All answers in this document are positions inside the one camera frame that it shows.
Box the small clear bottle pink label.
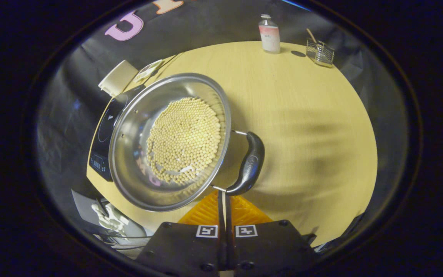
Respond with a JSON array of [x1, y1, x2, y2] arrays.
[[258, 14, 281, 53]]

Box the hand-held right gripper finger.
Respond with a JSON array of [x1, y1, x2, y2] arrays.
[[225, 191, 318, 275], [135, 190, 228, 275]]

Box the small wire basket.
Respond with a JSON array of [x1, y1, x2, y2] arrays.
[[306, 38, 335, 68]]

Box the white divided dish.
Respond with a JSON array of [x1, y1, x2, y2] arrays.
[[134, 58, 165, 83]]

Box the white toaster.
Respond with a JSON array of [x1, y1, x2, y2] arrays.
[[98, 60, 139, 97]]

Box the stainless steel pot black handles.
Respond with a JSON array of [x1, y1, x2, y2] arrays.
[[108, 72, 265, 212]]

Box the pile of yellow soybeans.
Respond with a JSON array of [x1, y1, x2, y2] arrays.
[[146, 97, 222, 185]]

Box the black induction cooktop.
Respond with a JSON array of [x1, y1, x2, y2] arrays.
[[89, 85, 147, 182]]

